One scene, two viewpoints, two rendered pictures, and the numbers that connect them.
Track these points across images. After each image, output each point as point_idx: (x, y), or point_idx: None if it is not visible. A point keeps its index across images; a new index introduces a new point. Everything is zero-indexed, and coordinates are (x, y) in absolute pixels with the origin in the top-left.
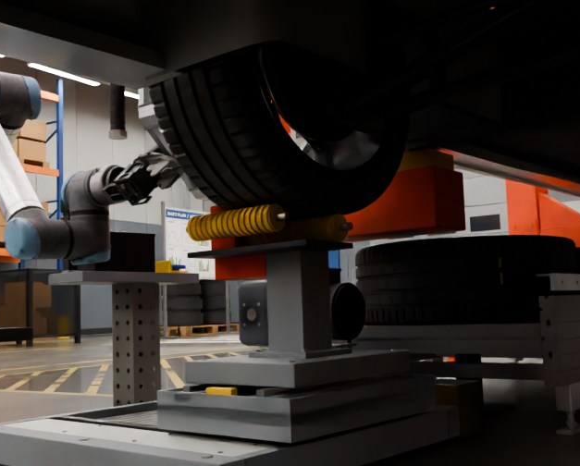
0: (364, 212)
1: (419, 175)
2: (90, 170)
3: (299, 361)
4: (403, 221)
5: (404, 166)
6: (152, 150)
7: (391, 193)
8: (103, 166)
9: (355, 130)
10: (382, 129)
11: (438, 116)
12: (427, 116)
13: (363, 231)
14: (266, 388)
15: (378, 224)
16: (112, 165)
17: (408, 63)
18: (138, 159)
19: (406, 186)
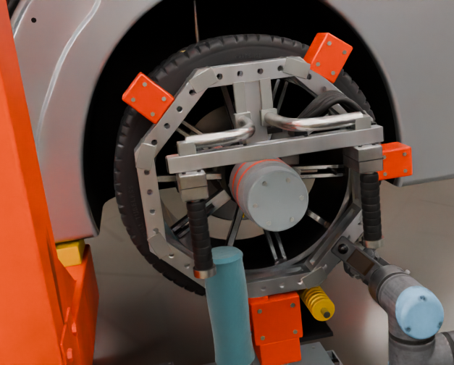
0: (91, 311)
1: (90, 255)
2: (412, 278)
3: (305, 350)
4: (96, 303)
5: (82, 251)
6: (355, 245)
7: (90, 281)
8: (400, 270)
9: (167, 214)
10: (168, 210)
11: (95, 198)
12: (94, 198)
13: (95, 332)
14: (332, 361)
15: (95, 316)
16: (392, 265)
17: (85, 147)
18: (373, 252)
19: (90, 269)
